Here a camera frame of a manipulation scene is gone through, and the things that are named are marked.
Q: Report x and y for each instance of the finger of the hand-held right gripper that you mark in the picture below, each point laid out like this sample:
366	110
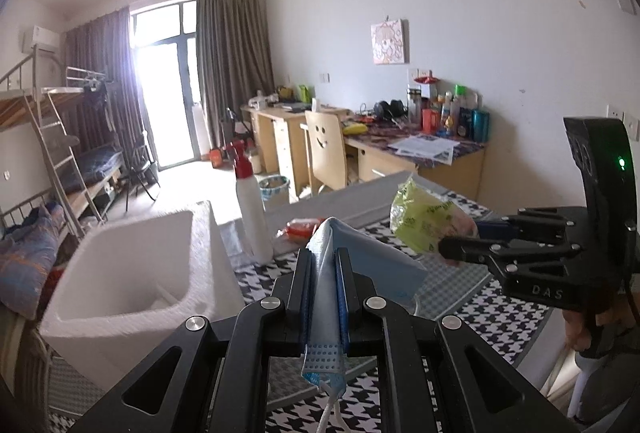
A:
480	250
540	225

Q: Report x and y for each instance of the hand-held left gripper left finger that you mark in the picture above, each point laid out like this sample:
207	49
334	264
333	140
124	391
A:
300	293

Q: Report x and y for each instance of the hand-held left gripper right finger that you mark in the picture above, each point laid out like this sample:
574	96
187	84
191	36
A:
342	303

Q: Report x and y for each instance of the blue face mask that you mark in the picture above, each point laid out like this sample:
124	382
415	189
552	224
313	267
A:
370	263

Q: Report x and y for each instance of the green plastic bag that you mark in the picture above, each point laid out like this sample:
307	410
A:
425	218

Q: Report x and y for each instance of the white foam box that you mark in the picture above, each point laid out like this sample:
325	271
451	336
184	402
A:
125	263

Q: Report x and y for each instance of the person's right hand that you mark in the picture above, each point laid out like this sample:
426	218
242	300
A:
577	330

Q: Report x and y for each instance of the houndstooth table mat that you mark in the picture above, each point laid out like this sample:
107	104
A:
480	313

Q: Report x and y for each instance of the red snack packet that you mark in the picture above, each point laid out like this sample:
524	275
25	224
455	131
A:
297	229

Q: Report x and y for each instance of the white spray bottle red cap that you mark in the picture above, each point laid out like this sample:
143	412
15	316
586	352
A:
252	218

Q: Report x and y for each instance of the round trash bin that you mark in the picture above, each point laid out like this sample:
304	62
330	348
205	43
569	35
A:
274	195

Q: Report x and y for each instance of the patterned desk cloth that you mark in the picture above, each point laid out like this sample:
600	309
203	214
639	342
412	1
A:
465	148

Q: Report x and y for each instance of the white printed papers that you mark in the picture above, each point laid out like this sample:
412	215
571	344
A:
425	147

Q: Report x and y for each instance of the wooden desk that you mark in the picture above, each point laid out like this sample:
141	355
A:
380	168
282	148

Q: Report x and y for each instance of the row of toiletry bottles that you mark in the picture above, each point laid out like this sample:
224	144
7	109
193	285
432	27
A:
450	118

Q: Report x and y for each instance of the wooden chair with smiley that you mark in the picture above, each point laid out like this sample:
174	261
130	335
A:
325	148

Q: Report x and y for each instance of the black headphones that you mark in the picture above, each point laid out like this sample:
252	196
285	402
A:
390	109

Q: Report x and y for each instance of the yellow pouch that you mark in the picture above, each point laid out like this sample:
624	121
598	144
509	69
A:
355	129

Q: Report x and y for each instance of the black folding chair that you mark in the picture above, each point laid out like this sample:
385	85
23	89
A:
142	170

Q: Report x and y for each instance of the green paper bag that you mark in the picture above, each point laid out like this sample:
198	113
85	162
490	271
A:
304	92

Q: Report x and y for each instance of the glass balcony door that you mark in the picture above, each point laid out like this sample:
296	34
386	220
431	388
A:
165	103

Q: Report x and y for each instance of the grey brown curtain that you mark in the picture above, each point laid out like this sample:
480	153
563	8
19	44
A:
105	78
232	63

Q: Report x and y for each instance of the metal bunk bed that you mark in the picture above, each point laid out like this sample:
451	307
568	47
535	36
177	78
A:
97	163
15	113

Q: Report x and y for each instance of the blue orange quilt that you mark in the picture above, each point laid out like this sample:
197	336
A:
25	258

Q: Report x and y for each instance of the dark hanging clothes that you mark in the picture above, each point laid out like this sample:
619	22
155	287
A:
102	98

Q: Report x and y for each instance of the white air conditioner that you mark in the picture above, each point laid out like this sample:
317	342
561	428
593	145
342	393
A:
40	38

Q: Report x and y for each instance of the white double wall socket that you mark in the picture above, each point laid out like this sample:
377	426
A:
632	125

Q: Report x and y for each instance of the pink cartoon wall picture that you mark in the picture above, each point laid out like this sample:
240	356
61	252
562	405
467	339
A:
388	42

